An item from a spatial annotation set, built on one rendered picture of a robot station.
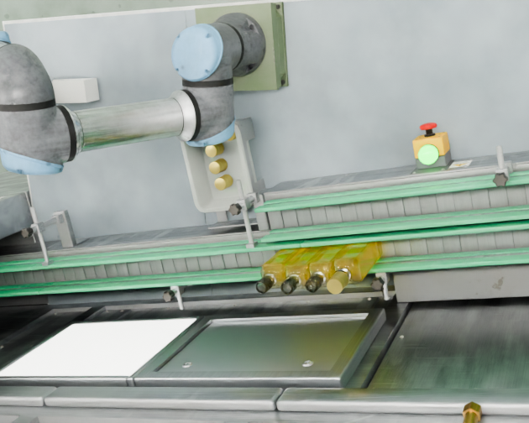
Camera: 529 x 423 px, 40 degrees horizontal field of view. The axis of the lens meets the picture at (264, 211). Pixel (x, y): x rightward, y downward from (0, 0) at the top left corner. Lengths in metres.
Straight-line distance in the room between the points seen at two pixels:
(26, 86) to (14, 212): 0.95
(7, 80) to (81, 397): 0.66
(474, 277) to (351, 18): 0.67
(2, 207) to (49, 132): 0.87
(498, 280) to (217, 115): 0.73
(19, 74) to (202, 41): 0.40
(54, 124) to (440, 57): 0.87
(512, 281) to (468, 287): 0.10
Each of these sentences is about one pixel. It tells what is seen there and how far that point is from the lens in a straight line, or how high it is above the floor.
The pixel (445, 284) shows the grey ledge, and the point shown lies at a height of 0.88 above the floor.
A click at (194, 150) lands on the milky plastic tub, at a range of 1.97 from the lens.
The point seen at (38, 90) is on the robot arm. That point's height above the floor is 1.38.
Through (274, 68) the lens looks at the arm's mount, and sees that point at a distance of 1.81.
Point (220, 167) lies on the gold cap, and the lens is 1.93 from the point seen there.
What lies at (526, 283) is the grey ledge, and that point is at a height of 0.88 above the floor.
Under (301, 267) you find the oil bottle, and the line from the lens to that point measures 1.61.
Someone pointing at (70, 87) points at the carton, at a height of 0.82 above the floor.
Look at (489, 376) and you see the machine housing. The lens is 1.43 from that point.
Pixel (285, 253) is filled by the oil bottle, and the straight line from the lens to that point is 1.72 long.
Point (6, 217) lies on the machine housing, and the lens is 2.34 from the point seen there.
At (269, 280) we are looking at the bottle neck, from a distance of 1.61.
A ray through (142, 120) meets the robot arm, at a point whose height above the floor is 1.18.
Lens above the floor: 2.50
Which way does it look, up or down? 62 degrees down
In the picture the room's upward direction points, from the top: 125 degrees counter-clockwise
